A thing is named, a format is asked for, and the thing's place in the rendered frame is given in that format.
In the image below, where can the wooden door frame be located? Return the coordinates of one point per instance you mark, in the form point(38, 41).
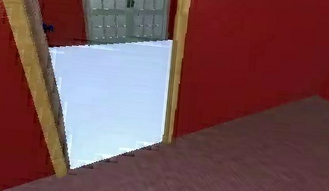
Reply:
point(177, 64)

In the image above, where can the small blue object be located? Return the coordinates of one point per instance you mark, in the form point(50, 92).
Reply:
point(47, 27)

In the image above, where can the grey panelled double door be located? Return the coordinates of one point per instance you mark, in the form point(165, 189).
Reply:
point(123, 12)

